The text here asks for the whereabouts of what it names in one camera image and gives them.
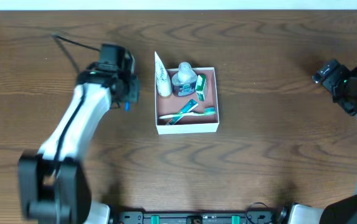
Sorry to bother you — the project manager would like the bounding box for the blue disposable razor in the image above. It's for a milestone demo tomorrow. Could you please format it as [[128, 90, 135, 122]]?
[[125, 101, 131, 111]]

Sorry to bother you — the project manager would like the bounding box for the white Pantene tube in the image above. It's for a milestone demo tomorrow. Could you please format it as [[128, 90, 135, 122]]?
[[155, 52, 172, 97]]

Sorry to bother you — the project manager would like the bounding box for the Colgate toothpaste tube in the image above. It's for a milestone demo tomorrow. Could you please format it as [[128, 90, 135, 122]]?
[[166, 99, 199, 125]]

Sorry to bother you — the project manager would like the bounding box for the green white soap box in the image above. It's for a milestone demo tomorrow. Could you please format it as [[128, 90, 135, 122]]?
[[195, 74, 208, 101]]

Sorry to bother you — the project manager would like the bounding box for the green toothbrush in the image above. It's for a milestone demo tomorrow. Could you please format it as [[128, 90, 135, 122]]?
[[159, 107, 216, 119]]

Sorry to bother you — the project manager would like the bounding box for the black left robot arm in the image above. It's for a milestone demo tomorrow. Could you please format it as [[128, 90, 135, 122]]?
[[18, 70, 139, 223]]

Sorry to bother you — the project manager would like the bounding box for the white box pink interior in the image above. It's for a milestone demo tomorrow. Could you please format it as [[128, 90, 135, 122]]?
[[154, 67, 220, 134]]

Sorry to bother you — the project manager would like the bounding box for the black mounting rail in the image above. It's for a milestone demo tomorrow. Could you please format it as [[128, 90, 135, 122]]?
[[108, 208, 286, 224]]

